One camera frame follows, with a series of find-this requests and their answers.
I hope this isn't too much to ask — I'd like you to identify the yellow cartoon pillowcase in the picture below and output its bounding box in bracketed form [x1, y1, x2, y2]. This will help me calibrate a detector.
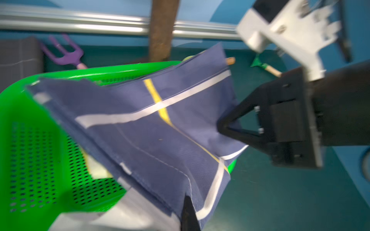
[80, 147, 113, 180]

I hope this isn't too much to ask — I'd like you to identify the green plastic basket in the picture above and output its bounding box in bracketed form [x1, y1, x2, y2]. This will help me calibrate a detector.
[0, 60, 238, 231]

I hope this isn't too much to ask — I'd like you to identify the purple toy garden fork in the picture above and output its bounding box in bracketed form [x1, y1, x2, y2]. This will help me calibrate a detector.
[38, 34, 88, 70]

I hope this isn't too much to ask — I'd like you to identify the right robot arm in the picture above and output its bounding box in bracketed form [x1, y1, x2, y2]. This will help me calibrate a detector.
[217, 61, 370, 169]

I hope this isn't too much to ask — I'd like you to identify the pink blossom artificial tree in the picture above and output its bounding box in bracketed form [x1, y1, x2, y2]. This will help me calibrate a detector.
[149, 0, 180, 62]

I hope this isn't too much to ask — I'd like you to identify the green toy rake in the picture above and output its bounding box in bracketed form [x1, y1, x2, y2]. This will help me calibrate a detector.
[251, 54, 282, 78]

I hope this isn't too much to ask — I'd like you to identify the navy striped pillowcase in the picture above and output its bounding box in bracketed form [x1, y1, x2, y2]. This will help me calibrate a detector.
[27, 44, 247, 229]

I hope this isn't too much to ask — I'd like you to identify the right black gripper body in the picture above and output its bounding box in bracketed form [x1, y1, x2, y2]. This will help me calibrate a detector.
[217, 67, 324, 169]

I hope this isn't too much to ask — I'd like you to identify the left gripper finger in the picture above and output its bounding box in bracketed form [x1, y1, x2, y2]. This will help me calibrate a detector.
[181, 196, 201, 231]

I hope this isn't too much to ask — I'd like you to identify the aluminium frame rail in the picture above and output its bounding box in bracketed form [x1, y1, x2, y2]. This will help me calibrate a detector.
[1, 3, 240, 40]

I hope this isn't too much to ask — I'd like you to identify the dark grey checked pillowcase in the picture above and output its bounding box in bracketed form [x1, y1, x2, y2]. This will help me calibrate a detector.
[1, 37, 44, 91]

